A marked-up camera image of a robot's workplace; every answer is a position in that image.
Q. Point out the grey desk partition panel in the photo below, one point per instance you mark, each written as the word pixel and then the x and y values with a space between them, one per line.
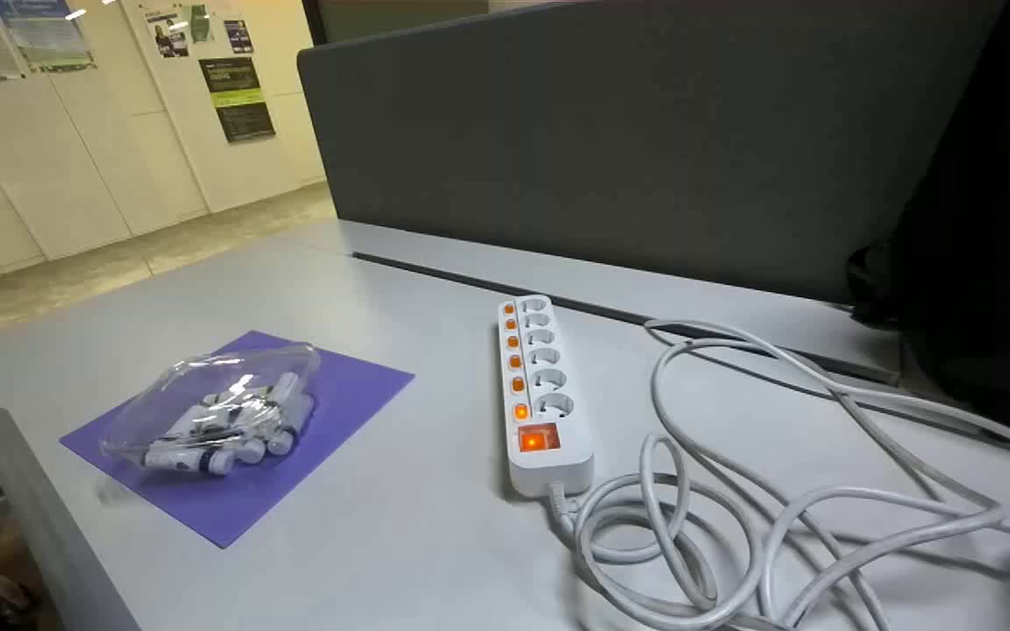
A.
pixel 646 129

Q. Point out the white blue wall poster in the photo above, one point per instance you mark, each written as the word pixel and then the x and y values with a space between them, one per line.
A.
pixel 46 28

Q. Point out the small dark photo poster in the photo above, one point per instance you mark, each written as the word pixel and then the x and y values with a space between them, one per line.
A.
pixel 169 38

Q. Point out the dark green wall poster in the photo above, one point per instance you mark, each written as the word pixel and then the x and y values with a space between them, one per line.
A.
pixel 235 98

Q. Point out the white multi-socket power strip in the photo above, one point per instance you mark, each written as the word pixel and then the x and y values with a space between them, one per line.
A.
pixel 541 405

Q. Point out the purple square mat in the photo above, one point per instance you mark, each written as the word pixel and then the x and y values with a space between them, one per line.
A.
pixel 340 389

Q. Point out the small blue wall notice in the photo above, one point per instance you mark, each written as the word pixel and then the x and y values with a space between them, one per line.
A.
pixel 238 38

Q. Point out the clear bag of white parts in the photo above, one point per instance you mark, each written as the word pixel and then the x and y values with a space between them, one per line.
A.
pixel 224 409

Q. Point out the black fabric object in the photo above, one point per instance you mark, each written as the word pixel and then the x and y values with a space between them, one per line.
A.
pixel 982 234

